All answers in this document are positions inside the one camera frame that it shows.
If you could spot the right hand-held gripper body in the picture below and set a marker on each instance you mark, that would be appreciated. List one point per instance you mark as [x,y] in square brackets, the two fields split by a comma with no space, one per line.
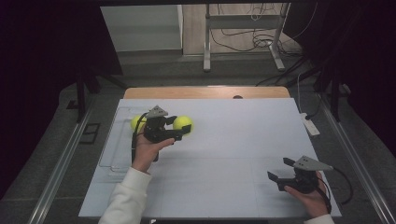
[303,182]

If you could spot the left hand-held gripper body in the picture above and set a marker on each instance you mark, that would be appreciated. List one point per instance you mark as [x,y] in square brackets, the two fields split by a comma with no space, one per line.
[155,129]

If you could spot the yellow tennis ball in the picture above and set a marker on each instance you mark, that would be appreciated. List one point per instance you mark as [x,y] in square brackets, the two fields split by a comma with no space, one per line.
[137,123]
[183,123]

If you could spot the clear plastic tray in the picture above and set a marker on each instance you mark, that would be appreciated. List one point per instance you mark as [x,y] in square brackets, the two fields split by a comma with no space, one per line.
[116,149]

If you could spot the person's right hand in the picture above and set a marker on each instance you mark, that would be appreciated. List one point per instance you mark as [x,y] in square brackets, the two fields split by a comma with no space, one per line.
[309,200]

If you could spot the person's left hand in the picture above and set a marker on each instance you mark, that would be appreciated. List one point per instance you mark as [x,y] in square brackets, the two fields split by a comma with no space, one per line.
[148,154]

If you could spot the wooden table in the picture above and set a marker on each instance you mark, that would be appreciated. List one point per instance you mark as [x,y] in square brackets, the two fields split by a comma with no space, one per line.
[186,92]

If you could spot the white power strip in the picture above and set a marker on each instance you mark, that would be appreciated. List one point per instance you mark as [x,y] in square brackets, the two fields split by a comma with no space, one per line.
[310,125]

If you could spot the white table mat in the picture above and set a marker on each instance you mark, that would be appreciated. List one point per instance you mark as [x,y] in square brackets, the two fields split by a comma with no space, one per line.
[218,180]

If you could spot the black metal stand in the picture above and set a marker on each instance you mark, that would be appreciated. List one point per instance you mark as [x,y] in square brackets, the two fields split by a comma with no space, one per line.
[334,93]
[81,93]

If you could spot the white cabinet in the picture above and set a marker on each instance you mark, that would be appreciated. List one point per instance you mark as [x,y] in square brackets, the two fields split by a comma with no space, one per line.
[143,29]

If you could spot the dark curtain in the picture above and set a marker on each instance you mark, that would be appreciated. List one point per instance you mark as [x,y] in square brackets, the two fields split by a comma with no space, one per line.
[46,62]
[367,62]

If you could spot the aluminium floor rail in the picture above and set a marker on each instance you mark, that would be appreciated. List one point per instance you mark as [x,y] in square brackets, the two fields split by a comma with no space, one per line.
[59,174]
[358,161]

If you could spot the white metal desk frame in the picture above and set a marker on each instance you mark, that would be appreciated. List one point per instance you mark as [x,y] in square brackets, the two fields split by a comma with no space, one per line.
[206,46]

